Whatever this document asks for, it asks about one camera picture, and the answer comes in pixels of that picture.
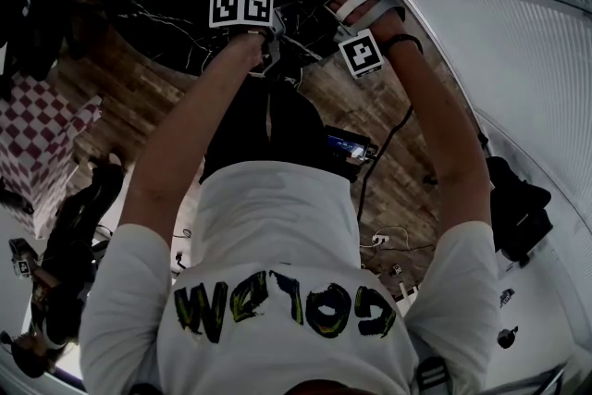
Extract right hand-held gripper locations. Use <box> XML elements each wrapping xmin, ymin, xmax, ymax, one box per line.
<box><xmin>336</xmin><ymin>0</ymin><xmax>407</xmax><ymax>80</ymax></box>

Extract person's black trousers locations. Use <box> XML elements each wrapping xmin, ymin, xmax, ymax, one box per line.
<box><xmin>199</xmin><ymin>78</ymin><xmax>366</xmax><ymax>186</ymax></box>

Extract black device cable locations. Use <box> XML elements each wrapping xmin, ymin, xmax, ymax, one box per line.
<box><xmin>355</xmin><ymin>105</ymin><xmax>414</xmax><ymax>218</ymax></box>

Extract person's left forearm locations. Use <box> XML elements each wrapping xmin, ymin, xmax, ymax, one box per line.
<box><xmin>122</xmin><ymin>30</ymin><xmax>269</xmax><ymax>228</ymax></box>

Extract person's black shoe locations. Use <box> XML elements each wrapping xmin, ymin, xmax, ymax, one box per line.
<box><xmin>277</xmin><ymin>71</ymin><xmax>304</xmax><ymax>94</ymax></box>

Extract black wristband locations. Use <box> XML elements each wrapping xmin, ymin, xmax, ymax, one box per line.
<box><xmin>386</xmin><ymin>33</ymin><xmax>425</xmax><ymax>56</ymax></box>

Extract pink white checkered cloth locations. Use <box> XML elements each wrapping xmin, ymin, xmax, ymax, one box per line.
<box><xmin>0</xmin><ymin>73</ymin><xmax>104</xmax><ymax>240</ymax></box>

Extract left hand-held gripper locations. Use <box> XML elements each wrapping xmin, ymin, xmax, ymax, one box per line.
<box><xmin>208</xmin><ymin>0</ymin><xmax>287</xmax><ymax>80</ymax></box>

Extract black box blue screen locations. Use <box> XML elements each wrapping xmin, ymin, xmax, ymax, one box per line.
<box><xmin>323</xmin><ymin>124</ymin><xmax>380</xmax><ymax>167</ymax></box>

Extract person's white printed T-shirt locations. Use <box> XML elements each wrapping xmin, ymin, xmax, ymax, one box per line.
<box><xmin>79</xmin><ymin>160</ymin><xmax>502</xmax><ymax>395</ymax></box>

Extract black strap buckle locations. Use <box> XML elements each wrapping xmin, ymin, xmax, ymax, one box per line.
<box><xmin>415</xmin><ymin>355</ymin><xmax>450</xmax><ymax>394</ymax></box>

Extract small dark round gadget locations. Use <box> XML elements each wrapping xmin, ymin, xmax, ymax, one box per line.
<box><xmin>497</xmin><ymin>326</ymin><xmax>519</xmax><ymax>351</ymax></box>

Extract black office chair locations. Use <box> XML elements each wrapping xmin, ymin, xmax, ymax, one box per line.
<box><xmin>0</xmin><ymin>0</ymin><xmax>93</xmax><ymax>82</ymax></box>
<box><xmin>480</xmin><ymin>131</ymin><xmax>554</xmax><ymax>267</ymax></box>

